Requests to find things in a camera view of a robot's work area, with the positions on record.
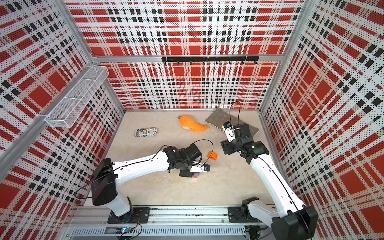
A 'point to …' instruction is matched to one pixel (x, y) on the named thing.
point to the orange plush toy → (188, 123)
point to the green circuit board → (124, 230)
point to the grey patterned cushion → (217, 118)
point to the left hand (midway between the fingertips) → (192, 166)
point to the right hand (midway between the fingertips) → (231, 141)
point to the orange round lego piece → (212, 155)
